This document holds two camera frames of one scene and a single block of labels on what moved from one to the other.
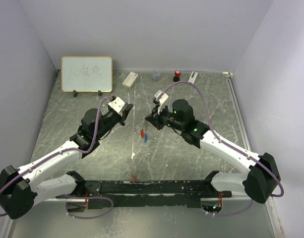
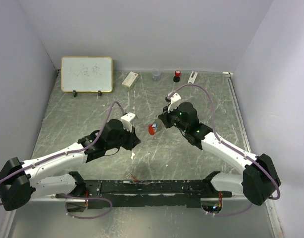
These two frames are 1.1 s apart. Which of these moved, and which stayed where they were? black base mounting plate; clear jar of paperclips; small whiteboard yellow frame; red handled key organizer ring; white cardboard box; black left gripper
Moved: red handled key organizer ring; black left gripper
Stayed: white cardboard box; small whiteboard yellow frame; clear jar of paperclips; black base mounting plate
